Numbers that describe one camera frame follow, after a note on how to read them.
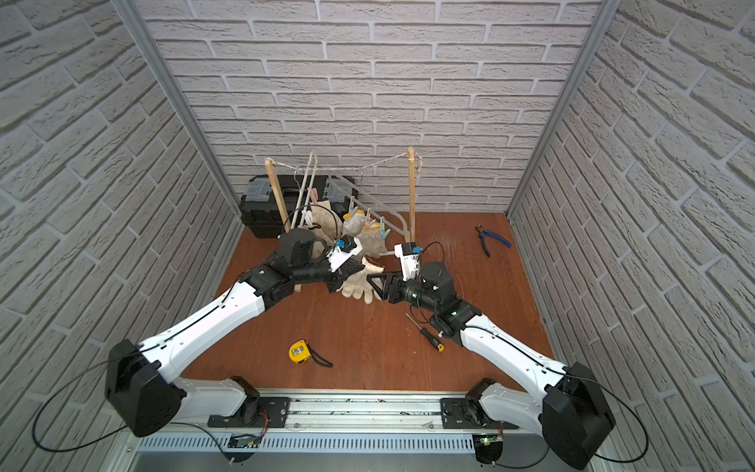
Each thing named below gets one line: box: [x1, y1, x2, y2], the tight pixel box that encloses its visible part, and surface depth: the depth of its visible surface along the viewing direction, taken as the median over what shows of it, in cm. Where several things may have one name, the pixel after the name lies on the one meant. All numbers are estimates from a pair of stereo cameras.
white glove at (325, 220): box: [308, 199, 344, 243], surface depth 96 cm
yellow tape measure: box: [288, 339, 334, 368], surface depth 84 cm
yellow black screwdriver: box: [404, 312, 446, 354], surface depth 87 cm
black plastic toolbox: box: [238, 175, 358, 238], surface depth 102 cm
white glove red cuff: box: [336, 256, 385, 305], surface depth 75 cm
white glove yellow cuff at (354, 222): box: [342, 209, 366, 237], surface depth 96 cm
